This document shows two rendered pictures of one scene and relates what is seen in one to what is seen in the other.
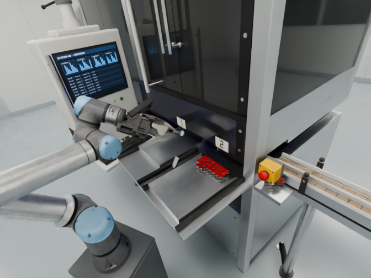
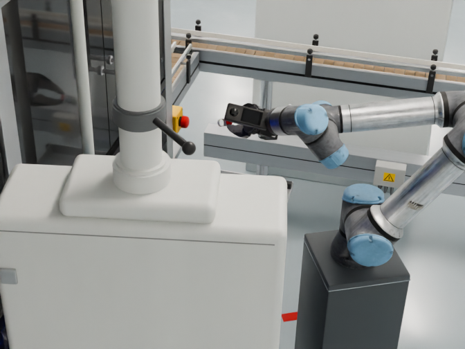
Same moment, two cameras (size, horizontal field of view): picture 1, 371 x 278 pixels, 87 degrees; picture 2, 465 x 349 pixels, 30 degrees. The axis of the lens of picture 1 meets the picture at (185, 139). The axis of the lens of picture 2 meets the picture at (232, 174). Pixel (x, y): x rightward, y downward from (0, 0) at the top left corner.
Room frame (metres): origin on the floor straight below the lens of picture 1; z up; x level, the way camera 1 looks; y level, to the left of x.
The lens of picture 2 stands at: (2.11, 1.57, 2.42)
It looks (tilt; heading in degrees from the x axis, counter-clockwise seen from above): 34 degrees down; 227
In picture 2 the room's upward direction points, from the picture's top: 2 degrees clockwise
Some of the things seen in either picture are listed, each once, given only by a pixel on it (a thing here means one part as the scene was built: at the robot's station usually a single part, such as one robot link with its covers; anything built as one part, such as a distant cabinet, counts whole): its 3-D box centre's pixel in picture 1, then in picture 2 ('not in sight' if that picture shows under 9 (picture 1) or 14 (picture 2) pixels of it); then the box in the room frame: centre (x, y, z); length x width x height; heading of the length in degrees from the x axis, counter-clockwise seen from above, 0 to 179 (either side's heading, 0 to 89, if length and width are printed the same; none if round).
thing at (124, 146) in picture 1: (125, 145); not in sight; (1.20, 0.44, 0.82); 0.40 x 0.14 x 0.02; 134
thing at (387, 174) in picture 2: not in sight; (389, 174); (-0.33, -0.10, 0.50); 0.12 x 0.05 x 0.09; 123
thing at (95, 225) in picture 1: (97, 228); (362, 209); (0.45, 0.36, 0.96); 0.13 x 0.12 x 0.14; 48
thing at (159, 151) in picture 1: (171, 144); not in sight; (1.02, 0.09, 0.90); 0.34 x 0.26 x 0.04; 123
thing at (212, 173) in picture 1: (208, 171); not in sight; (0.73, -0.10, 0.90); 0.18 x 0.02 x 0.05; 33
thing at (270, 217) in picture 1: (197, 138); not in sight; (1.76, -0.13, 0.44); 2.06 x 1.00 x 0.88; 33
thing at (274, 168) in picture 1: (270, 170); (169, 120); (0.59, -0.34, 0.99); 0.08 x 0.07 x 0.07; 123
